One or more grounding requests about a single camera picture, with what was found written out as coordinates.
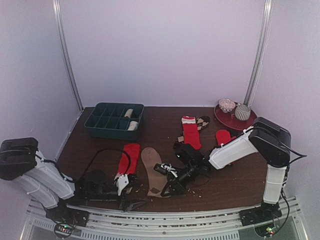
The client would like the red sock on right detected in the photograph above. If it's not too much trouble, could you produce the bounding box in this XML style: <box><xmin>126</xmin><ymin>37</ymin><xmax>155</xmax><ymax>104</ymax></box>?
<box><xmin>215</xmin><ymin>129</ymin><xmax>236</xmax><ymax>147</ymax></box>

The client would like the aluminium frame post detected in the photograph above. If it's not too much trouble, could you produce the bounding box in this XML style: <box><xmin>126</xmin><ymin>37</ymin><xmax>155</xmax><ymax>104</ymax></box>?
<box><xmin>243</xmin><ymin>0</ymin><xmax>274</xmax><ymax>107</ymax></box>
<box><xmin>52</xmin><ymin>0</ymin><xmax>84</xmax><ymax>112</ymax></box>

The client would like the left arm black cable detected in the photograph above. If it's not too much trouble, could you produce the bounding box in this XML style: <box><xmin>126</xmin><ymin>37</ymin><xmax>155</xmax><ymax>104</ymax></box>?
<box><xmin>79</xmin><ymin>148</ymin><xmax>133</xmax><ymax>181</ymax></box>

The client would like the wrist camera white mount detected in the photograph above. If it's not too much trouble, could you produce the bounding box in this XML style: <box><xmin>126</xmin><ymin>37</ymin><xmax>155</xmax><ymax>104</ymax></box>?
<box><xmin>114</xmin><ymin>173</ymin><xmax>137</xmax><ymax>196</ymax></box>
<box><xmin>153</xmin><ymin>163</ymin><xmax>178</xmax><ymax>178</ymax></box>

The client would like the red sock with white cuff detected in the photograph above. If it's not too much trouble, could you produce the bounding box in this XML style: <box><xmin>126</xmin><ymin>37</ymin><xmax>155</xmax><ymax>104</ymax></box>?
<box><xmin>181</xmin><ymin>116</ymin><xmax>202</xmax><ymax>150</ymax></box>

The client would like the red plate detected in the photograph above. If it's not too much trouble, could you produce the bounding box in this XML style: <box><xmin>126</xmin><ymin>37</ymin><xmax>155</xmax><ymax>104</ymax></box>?
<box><xmin>214</xmin><ymin>105</ymin><xmax>257</xmax><ymax>131</ymax></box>

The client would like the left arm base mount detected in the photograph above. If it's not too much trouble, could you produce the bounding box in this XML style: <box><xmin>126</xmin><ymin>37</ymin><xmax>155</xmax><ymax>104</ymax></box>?
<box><xmin>44</xmin><ymin>206</ymin><xmax>89</xmax><ymax>239</ymax></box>

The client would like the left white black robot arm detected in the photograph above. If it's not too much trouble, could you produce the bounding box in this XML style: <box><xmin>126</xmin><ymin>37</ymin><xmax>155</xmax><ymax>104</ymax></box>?
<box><xmin>0</xmin><ymin>137</ymin><xmax>146</xmax><ymax>222</ymax></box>

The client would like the green divided organizer tray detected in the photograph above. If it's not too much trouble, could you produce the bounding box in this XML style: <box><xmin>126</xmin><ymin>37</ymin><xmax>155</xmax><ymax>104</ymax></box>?
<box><xmin>84</xmin><ymin>102</ymin><xmax>145</xmax><ymax>141</ymax></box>

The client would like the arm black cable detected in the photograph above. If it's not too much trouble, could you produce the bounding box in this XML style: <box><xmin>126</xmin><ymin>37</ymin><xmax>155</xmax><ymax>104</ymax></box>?
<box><xmin>79</xmin><ymin>148</ymin><xmax>133</xmax><ymax>181</ymax></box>
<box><xmin>277</xmin><ymin>147</ymin><xmax>308</xmax><ymax>226</ymax></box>

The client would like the red sock near left arm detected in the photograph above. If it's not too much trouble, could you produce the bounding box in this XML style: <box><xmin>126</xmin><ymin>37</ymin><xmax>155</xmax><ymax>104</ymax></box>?
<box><xmin>117</xmin><ymin>143</ymin><xmax>141</xmax><ymax>175</ymax></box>

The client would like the left aluminium frame post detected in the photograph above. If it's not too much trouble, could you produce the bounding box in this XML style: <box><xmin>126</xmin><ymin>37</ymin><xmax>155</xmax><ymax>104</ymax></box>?
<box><xmin>52</xmin><ymin>0</ymin><xmax>84</xmax><ymax>112</ymax></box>

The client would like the right aluminium frame post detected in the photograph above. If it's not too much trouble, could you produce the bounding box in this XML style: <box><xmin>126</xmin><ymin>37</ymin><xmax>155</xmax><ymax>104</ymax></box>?
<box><xmin>243</xmin><ymin>0</ymin><xmax>274</xmax><ymax>107</ymax></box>

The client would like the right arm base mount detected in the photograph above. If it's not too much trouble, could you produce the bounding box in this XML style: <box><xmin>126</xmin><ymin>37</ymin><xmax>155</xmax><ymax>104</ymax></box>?
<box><xmin>239</xmin><ymin>202</ymin><xmax>282</xmax><ymax>238</ymax></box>

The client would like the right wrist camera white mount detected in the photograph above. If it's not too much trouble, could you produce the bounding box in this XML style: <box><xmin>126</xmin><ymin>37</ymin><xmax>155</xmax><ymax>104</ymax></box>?
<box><xmin>153</xmin><ymin>163</ymin><xmax>178</xmax><ymax>178</ymax></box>

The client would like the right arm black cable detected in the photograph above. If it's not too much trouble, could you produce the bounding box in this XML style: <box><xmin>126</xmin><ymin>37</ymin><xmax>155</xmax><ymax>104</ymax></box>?
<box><xmin>277</xmin><ymin>147</ymin><xmax>308</xmax><ymax>226</ymax></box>

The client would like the white dotted bowl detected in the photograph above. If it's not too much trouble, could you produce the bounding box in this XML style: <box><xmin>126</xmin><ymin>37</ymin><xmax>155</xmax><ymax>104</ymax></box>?
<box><xmin>218</xmin><ymin>98</ymin><xmax>236</xmax><ymax>113</ymax></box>

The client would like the argyle sock at back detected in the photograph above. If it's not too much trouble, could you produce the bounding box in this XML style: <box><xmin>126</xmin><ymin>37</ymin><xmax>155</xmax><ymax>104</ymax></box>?
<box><xmin>173</xmin><ymin>115</ymin><xmax>211</xmax><ymax>150</ymax></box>

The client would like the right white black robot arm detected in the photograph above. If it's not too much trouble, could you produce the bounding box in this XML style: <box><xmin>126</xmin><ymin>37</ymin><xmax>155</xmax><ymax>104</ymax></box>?
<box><xmin>154</xmin><ymin>117</ymin><xmax>291</xmax><ymax>221</ymax></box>

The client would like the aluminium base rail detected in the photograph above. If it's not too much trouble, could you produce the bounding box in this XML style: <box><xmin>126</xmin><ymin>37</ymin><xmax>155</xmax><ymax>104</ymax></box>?
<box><xmin>19</xmin><ymin>196</ymin><xmax>309</xmax><ymax>240</ymax></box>

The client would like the beige sock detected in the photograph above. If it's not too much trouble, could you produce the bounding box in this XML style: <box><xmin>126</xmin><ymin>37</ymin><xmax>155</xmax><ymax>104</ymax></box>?
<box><xmin>123</xmin><ymin>108</ymin><xmax>134</xmax><ymax>119</ymax></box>
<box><xmin>141</xmin><ymin>147</ymin><xmax>167</xmax><ymax>198</ymax></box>

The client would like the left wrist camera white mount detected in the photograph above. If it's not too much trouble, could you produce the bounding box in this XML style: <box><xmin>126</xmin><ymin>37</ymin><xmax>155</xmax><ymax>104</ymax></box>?
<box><xmin>114</xmin><ymin>173</ymin><xmax>137</xmax><ymax>196</ymax></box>

